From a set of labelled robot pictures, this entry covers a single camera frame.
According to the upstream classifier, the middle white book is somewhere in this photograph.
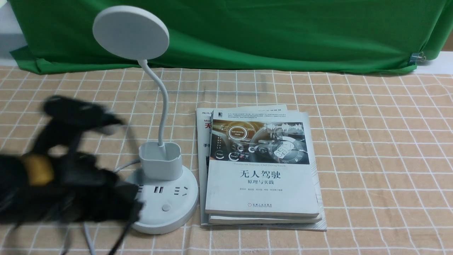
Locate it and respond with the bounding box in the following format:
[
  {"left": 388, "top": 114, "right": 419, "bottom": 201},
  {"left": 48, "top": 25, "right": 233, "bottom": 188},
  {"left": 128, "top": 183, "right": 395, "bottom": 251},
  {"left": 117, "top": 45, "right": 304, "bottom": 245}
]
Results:
[{"left": 208, "top": 212, "right": 324, "bottom": 225}]

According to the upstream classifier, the green backdrop cloth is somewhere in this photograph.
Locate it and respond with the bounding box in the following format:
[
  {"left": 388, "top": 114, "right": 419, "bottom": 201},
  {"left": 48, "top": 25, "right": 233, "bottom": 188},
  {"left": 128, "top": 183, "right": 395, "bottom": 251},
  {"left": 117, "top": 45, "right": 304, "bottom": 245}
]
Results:
[{"left": 9, "top": 0, "right": 452, "bottom": 74}]

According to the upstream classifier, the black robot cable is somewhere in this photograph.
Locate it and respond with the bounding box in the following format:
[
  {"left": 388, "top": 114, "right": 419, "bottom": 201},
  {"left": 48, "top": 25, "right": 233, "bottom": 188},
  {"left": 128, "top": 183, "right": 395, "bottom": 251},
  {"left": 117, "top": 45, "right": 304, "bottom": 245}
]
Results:
[{"left": 107, "top": 204, "right": 142, "bottom": 255}]

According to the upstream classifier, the top white driving book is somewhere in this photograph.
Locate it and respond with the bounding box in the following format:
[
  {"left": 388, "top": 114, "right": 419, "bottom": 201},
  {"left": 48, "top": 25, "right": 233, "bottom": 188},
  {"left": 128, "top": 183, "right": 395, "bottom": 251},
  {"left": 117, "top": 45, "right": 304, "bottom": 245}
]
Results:
[{"left": 205, "top": 108, "right": 321, "bottom": 217}]

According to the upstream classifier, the metal binder clip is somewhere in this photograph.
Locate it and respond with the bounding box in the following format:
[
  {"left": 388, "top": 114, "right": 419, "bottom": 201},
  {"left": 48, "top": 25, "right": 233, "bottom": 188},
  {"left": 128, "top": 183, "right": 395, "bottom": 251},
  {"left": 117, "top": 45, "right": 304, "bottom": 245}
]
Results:
[{"left": 408, "top": 52, "right": 426, "bottom": 65}]

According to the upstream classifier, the bottom white book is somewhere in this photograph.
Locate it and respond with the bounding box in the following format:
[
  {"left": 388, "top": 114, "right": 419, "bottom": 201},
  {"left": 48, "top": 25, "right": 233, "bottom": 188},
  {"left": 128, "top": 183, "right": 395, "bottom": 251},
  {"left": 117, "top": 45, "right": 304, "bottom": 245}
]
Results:
[{"left": 196, "top": 108, "right": 327, "bottom": 231}]

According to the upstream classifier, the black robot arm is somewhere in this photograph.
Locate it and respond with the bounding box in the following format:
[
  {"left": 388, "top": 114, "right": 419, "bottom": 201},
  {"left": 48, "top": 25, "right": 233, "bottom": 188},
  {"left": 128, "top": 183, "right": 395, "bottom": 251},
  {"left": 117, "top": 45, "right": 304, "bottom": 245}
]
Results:
[{"left": 0, "top": 95, "right": 144, "bottom": 225}]

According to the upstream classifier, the checkered beige tablecloth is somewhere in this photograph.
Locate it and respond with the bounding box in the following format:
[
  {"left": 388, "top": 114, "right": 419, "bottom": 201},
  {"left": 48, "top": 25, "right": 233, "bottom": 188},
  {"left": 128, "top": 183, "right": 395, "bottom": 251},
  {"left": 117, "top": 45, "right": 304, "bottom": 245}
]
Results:
[{"left": 0, "top": 66, "right": 453, "bottom": 255}]

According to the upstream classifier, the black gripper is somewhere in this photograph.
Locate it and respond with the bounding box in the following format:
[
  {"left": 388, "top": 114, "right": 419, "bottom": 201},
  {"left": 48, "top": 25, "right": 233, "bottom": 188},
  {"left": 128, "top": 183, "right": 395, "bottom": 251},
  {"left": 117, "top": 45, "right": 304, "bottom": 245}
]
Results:
[{"left": 50, "top": 95, "right": 143, "bottom": 224}]

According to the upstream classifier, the white desk lamp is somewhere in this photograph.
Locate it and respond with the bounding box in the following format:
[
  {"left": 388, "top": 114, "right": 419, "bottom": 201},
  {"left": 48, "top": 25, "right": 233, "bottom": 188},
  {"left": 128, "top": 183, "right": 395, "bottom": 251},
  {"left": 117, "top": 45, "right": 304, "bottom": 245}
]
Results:
[{"left": 92, "top": 5, "right": 199, "bottom": 234}]

